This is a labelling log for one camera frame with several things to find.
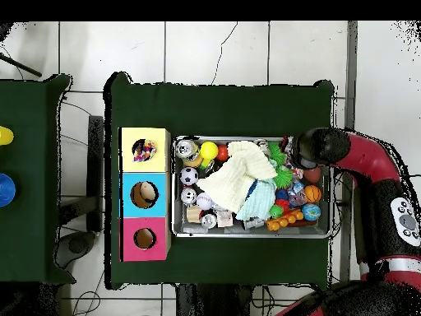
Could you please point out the cream knitted cloth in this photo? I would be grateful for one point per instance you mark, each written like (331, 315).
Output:
(230, 184)

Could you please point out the black and white soccer ball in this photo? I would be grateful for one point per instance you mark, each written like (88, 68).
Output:
(189, 176)

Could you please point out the grey stand base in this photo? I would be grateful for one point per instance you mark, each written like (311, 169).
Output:
(75, 247)

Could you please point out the colourful polka-dot cloth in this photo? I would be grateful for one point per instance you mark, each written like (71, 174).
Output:
(296, 171)
(144, 151)

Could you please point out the white baseball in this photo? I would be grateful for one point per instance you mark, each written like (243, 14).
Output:
(204, 200)

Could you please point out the yellow plastic cup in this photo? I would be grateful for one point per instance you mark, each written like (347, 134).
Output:
(5, 135)

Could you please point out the yellow tennis ball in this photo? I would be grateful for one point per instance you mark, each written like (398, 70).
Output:
(209, 150)

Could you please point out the blue plastic cup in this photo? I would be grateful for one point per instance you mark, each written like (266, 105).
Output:
(6, 190)

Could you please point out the blue green globe ball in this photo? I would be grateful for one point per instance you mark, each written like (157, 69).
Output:
(311, 212)

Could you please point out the orange mini basketball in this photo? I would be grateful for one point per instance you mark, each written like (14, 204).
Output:
(312, 194)

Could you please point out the dark thin rod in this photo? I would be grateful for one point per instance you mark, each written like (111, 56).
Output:
(23, 66)

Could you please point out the black upright panel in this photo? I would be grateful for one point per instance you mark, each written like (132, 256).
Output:
(95, 171)

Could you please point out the printed drink can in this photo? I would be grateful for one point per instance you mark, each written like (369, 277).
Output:
(186, 149)

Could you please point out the silver drink can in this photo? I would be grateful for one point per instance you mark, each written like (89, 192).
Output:
(189, 196)

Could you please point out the dark green tablecloth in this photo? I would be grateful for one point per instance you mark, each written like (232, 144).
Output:
(26, 230)
(197, 112)

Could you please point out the brown mini football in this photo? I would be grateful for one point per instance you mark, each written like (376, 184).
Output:
(312, 175)

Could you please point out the crushed clear plastic bottle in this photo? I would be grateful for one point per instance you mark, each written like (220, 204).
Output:
(296, 195)

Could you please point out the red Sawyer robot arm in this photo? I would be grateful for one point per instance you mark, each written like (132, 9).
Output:
(371, 154)

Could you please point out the shallow mesh bin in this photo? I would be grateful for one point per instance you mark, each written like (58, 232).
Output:
(230, 232)

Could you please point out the wooden box with three holes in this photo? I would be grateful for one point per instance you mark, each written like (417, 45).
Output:
(154, 204)

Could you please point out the light blue knitted cloth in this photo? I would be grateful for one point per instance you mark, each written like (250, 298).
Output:
(260, 202)

